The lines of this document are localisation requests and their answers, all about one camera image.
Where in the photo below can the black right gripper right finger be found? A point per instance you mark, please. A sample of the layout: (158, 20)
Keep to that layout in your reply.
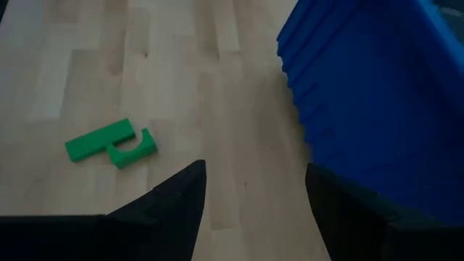
(355, 232)

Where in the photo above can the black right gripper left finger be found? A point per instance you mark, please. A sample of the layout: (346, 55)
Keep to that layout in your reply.
(127, 239)

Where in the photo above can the green foam block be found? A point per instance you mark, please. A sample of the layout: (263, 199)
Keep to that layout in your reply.
(130, 156)
(98, 141)

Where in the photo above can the large blue plastic bin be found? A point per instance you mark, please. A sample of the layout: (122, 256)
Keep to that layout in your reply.
(380, 108)

